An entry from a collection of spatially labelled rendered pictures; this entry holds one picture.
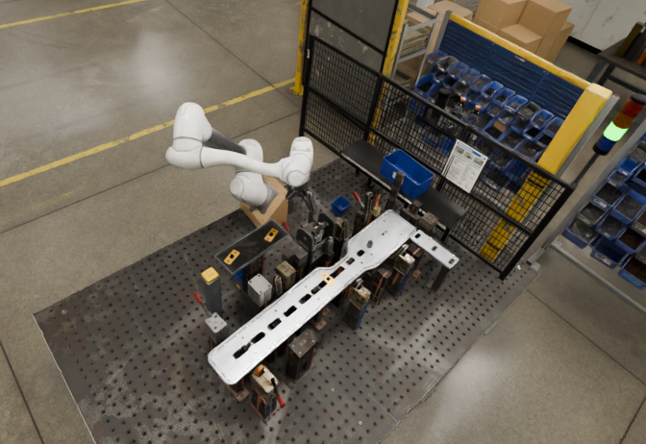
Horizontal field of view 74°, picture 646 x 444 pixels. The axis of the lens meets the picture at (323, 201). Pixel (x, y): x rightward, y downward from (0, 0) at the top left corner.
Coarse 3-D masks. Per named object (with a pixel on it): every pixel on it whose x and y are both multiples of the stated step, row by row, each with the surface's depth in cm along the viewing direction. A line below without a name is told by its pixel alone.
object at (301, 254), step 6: (294, 246) 230; (300, 246) 231; (294, 252) 227; (300, 252) 228; (306, 252) 228; (294, 258) 228; (300, 258) 225; (306, 258) 230; (294, 264) 232; (300, 264) 229; (306, 264) 236; (300, 270) 237; (300, 276) 242
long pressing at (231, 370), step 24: (384, 216) 263; (360, 240) 248; (384, 240) 250; (336, 264) 234; (360, 264) 236; (312, 288) 223; (336, 288) 224; (264, 312) 210; (312, 312) 214; (240, 336) 200; (264, 336) 202; (288, 336) 204; (216, 360) 192; (240, 360) 193
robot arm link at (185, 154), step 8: (176, 144) 203; (184, 144) 202; (192, 144) 203; (200, 144) 208; (168, 152) 204; (176, 152) 203; (184, 152) 202; (192, 152) 202; (168, 160) 205; (176, 160) 203; (184, 160) 202; (192, 160) 202; (192, 168) 206
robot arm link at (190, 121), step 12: (180, 108) 208; (192, 108) 207; (180, 120) 204; (192, 120) 205; (204, 120) 211; (180, 132) 203; (192, 132) 204; (204, 132) 210; (216, 132) 226; (204, 144) 223; (216, 144) 227; (228, 144) 235; (240, 144) 257; (252, 144) 262; (252, 156) 256; (240, 168) 259
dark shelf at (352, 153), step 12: (360, 144) 302; (348, 156) 292; (360, 156) 294; (372, 156) 295; (384, 156) 297; (360, 168) 289; (372, 168) 286; (384, 180) 280; (432, 192) 278; (432, 204) 271; (444, 204) 272; (456, 204) 273; (444, 216) 265; (456, 216) 266; (444, 228) 261
